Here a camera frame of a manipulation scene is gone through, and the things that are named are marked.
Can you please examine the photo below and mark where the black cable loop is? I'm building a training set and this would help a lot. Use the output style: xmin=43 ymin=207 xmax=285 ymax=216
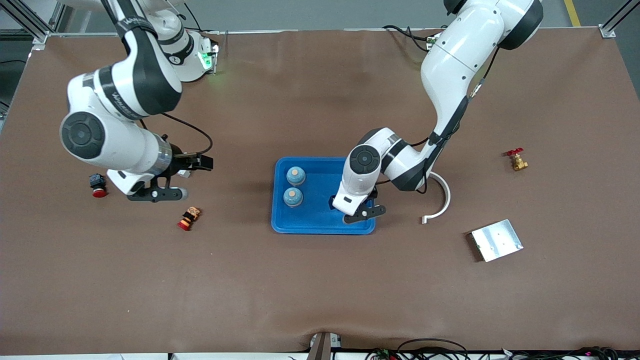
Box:
xmin=396 ymin=338 xmax=470 ymax=360

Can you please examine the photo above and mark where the black base cable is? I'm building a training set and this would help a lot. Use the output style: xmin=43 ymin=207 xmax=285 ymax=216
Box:
xmin=382 ymin=24 xmax=436 ymax=53
xmin=182 ymin=2 xmax=206 ymax=33

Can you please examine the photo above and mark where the black right base cable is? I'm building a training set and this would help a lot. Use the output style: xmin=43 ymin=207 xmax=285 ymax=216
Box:
xmin=182 ymin=2 xmax=206 ymax=33

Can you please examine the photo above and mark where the aluminium frame profile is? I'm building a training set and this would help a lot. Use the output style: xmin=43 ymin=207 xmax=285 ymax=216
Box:
xmin=0 ymin=0 xmax=69 ymax=51
xmin=599 ymin=0 xmax=640 ymax=40

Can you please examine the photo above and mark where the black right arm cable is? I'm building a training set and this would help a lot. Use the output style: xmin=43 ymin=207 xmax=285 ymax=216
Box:
xmin=140 ymin=112 xmax=214 ymax=156

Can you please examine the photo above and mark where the red mushroom push button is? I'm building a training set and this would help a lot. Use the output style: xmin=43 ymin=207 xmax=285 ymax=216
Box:
xmin=89 ymin=173 xmax=108 ymax=198

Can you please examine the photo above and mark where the black left base cable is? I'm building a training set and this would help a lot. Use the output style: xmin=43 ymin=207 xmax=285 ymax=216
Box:
xmin=382 ymin=24 xmax=436 ymax=53

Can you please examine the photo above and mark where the brass valve red handle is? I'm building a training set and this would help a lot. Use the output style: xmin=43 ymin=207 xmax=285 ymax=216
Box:
xmin=506 ymin=148 xmax=529 ymax=172

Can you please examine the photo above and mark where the blue plastic tray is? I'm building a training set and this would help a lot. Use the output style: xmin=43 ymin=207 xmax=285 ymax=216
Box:
xmin=271 ymin=157 xmax=376 ymax=235

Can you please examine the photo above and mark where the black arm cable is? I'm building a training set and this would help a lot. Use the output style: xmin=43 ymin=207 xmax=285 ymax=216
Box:
xmin=140 ymin=112 xmax=214 ymax=156
xmin=375 ymin=47 xmax=501 ymax=196

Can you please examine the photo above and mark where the white curved plastic bracket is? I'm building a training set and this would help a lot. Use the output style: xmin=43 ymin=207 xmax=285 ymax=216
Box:
xmin=421 ymin=171 xmax=452 ymax=225

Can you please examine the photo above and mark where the black cable bundle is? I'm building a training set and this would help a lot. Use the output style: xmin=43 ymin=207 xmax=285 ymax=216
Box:
xmin=500 ymin=346 xmax=640 ymax=360

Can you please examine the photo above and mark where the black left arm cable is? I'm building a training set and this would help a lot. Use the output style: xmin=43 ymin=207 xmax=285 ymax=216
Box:
xmin=375 ymin=47 xmax=501 ymax=196

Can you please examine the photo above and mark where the silver metal plate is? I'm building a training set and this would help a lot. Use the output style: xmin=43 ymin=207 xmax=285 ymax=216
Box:
xmin=470 ymin=219 xmax=524 ymax=263

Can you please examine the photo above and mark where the orange emergency stop switch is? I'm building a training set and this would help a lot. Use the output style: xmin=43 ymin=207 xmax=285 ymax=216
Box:
xmin=177 ymin=206 xmax=201 ymax=232

